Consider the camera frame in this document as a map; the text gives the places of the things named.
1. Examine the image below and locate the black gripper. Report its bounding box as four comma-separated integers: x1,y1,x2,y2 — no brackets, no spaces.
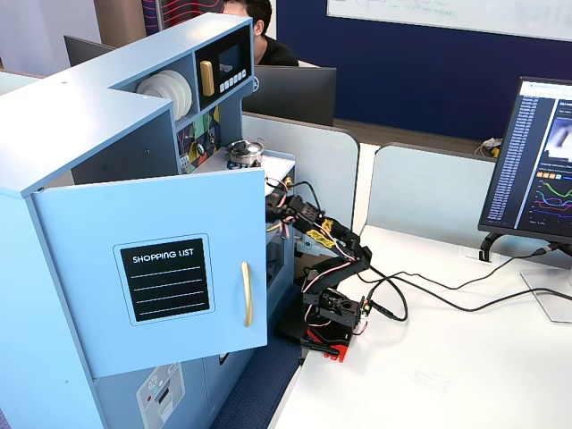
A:
265,187,292,224

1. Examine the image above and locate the blue shopping list cabinet door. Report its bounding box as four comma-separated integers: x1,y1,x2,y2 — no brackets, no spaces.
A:
30,167,269,379

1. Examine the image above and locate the grey desk divider panel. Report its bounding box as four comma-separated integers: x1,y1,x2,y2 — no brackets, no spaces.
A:
240,111,361,281
365,142,501,252

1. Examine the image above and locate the silver toy pot with lid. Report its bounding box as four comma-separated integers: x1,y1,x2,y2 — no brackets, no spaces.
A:
226,139,268,168

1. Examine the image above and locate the black monitor back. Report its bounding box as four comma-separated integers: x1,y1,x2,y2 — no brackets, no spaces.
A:
242,64,338,128

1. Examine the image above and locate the white toy plate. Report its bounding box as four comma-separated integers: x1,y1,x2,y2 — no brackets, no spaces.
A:
154,70,189,120
163,68,194,118
136,73,182,122

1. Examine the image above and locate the red table clamp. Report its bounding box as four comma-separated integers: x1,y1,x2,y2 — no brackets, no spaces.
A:
299,327,353,363

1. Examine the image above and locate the person in black shirt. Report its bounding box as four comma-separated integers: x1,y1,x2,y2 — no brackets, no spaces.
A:
222,0,300,68

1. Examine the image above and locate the black toy microwave door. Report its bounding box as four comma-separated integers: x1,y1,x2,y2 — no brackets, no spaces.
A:
194,27,253,113

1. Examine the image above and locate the blue woven mat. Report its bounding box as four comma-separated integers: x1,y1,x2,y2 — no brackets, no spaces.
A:
209,285,309,429

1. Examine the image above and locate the red wave pattern banner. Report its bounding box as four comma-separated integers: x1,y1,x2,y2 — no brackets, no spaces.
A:
141,0,225,38

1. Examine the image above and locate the blue toy kitchen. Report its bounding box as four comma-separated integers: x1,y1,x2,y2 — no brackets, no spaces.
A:
0,12,299,429

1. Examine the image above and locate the computer monitor showing graphs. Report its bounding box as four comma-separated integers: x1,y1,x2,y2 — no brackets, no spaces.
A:
477,76,572,247

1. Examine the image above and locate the dark monitor back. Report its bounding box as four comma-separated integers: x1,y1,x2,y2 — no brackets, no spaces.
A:
63,35,118,69

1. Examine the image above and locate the white whiteboard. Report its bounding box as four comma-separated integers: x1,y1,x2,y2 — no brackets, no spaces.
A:
325,0,572,44

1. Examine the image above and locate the silver monitor stand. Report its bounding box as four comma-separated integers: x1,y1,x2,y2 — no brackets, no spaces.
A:
480,231,572,324

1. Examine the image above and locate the cream cabinet door handle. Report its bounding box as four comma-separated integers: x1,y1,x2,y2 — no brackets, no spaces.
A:
240,261,255,328

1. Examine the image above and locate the yellow microwave handle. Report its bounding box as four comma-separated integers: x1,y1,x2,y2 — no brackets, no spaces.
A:
198,59,215,97

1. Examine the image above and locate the black power cable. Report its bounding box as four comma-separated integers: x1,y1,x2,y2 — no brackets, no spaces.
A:
357,243,560,291

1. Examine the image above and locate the black usb cable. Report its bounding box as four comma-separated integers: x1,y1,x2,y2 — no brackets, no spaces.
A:
368,276,572,324

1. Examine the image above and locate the yellow and white cable bundle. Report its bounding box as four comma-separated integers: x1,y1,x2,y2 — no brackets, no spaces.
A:
479,137,505,161

